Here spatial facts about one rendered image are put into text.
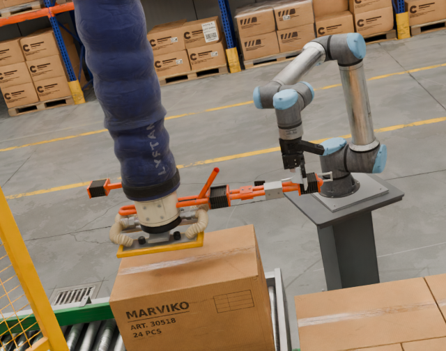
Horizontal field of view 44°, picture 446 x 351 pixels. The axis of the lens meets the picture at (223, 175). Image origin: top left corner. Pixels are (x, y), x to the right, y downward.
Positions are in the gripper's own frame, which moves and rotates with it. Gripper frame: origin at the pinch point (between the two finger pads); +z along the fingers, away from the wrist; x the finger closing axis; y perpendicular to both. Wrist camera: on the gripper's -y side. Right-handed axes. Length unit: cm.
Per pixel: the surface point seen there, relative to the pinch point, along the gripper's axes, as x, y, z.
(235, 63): -694, 64, 106
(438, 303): 1, -46, 67
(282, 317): 4, 20, 60
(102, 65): 12, 60, -62
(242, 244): -5.3, 30.6, 26.1
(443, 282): -13, -53, 67
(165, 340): 20, 67, 50
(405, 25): -692, -207, 101
